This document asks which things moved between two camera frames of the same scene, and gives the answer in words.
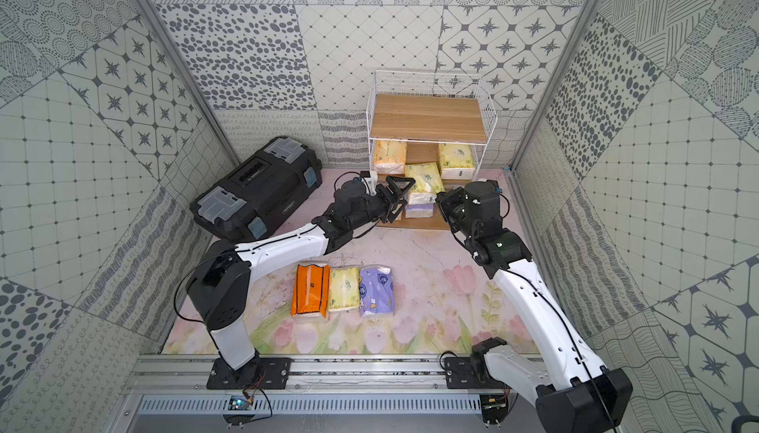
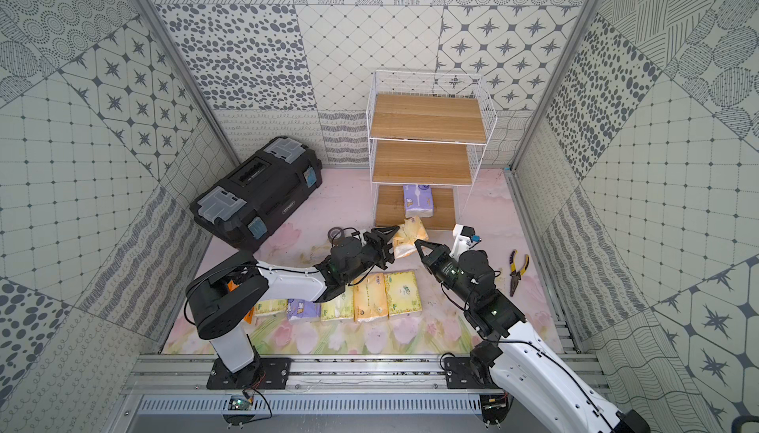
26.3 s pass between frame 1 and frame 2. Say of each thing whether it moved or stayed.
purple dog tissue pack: moved
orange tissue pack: moved
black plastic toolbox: stayed
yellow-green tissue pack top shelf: moved
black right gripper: moved
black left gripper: moved
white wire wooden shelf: stayed
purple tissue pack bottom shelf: stayed
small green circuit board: stayed
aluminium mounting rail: stayed
